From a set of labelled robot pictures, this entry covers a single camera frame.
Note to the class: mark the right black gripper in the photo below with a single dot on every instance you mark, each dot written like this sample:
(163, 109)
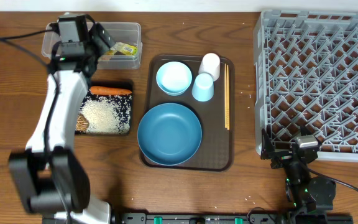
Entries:
(281, 157)

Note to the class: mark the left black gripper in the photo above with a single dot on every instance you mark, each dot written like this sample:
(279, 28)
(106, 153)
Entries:
(94, 40)

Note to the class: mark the yellow green snack wrapper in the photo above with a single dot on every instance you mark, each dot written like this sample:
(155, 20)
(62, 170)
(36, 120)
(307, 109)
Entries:
(119, 49)

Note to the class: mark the orange carrot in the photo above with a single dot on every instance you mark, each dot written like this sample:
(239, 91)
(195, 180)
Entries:
(102, 90)

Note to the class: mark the white rice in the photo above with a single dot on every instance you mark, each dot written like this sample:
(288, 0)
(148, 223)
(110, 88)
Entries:
(107, 114)

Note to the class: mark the brown food scrap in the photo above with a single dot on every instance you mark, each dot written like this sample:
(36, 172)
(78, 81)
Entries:
(82, 123)

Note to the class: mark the light blue bowl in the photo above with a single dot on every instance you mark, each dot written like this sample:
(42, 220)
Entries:
(174, 78)

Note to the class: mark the light blue plastic cup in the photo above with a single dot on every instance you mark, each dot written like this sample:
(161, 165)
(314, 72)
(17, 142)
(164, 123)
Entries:
(203, 87)

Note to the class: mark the dark blue plate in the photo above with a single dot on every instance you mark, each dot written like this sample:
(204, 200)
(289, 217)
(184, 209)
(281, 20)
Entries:
(169, 134)

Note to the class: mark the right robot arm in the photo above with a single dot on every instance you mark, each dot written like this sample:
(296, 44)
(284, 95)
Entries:
(312, 196)

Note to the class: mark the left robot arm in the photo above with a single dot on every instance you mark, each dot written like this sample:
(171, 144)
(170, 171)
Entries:
(48, 177)

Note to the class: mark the grey dishwasher rack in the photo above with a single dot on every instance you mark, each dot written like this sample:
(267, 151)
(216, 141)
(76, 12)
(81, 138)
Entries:
(306, 65)

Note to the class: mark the clear plastic bin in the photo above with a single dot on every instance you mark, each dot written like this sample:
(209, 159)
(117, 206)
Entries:
(125, 32)

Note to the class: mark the black plastic tray bin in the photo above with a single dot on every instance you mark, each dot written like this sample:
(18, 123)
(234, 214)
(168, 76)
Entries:
(112, 84)

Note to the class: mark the brown serving tray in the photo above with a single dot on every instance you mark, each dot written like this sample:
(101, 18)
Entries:
(216, 152)

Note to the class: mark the right wooden chopstick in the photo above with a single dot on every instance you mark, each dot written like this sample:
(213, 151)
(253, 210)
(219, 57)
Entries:
(228, 94)

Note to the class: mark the wooden chopstick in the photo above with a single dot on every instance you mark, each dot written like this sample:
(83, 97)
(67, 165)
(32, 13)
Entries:
(228, 94)
(225, 98)

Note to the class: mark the left wooden chopstick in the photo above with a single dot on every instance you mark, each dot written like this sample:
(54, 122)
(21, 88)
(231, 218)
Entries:
(225, 98)

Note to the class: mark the pink plastic cup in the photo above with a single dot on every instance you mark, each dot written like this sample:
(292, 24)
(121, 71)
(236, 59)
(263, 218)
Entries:
(210, 64)

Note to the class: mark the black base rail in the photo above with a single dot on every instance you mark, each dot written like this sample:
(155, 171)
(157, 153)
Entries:
(255, 218)

